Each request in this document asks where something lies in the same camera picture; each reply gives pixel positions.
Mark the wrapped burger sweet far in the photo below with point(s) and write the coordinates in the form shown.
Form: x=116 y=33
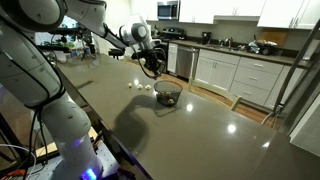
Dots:
x=148 y=87

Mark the black wire mesh basket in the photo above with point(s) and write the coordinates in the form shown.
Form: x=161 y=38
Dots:
x=165 y=90

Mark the stainless steel dishwasher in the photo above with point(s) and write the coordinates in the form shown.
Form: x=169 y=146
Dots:
x=184 y=60

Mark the black stove range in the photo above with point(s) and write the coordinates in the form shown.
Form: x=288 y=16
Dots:
x=170 y=33

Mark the white sink side cabinets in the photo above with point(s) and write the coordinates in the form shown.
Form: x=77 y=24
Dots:
x=257 y=81

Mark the grey wooden chair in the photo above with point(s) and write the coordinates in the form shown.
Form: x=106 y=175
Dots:
x=215 y=72

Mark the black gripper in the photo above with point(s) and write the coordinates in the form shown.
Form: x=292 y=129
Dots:
x=154 y=62

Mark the black coffee maker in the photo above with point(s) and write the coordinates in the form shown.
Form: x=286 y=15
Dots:
x=206 y=38

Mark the silver microwave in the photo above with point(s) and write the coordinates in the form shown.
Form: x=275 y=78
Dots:
x=168 y=10

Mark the sweet in basket left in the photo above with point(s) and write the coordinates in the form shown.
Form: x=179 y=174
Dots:
x=171 y=101

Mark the white upper kitchen cabinets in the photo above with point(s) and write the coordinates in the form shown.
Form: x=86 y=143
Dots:
x=286 y=14

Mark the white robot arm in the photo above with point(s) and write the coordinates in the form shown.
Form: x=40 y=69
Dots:
x=31 y=78

